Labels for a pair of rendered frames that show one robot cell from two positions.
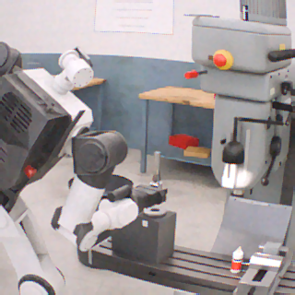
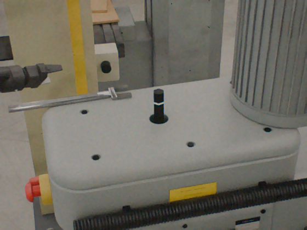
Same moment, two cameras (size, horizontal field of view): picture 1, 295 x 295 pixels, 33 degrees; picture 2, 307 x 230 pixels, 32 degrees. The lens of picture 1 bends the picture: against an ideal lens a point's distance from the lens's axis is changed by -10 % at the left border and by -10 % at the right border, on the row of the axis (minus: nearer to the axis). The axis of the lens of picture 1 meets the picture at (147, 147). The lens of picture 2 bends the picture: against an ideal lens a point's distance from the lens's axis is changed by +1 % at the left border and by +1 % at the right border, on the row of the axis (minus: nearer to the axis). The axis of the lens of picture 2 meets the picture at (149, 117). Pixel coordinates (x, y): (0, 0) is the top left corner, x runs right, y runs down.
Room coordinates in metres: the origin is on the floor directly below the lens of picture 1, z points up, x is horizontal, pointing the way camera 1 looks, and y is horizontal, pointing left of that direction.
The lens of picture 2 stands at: (1.15, -0.94, 2.48)
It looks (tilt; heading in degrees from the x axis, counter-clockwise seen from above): 35 degrees down; 49
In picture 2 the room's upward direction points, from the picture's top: 1 degrees counter-clockwise
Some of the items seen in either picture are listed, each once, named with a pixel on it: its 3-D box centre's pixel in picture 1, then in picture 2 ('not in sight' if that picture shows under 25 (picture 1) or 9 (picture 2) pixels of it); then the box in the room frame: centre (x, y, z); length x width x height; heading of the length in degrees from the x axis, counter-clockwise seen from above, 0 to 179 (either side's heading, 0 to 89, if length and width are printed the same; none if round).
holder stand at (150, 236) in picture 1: (143, 230); not in sight; (1.87, 0.01, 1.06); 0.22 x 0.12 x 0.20; 55
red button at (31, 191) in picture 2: (220, 60); (33, 191); (1.50, -0.20, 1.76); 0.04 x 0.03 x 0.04; 62
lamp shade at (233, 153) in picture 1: (233, 151); not in sight; (1.54, -0.26, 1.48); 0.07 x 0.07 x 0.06
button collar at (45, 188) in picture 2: (223, 59); (46, 189); (1.52, -0.21, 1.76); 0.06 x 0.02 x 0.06; 62
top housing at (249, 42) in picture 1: (247, 42); (166, 149); (1.73, -0.33, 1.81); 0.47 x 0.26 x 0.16; 152
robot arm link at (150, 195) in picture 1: (142, 199); not in sight; (1.77, 0.01, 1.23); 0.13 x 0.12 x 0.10; 58
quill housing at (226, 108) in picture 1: (243, 139); not in sight; (1.72, -0.32, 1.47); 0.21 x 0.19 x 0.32; 62
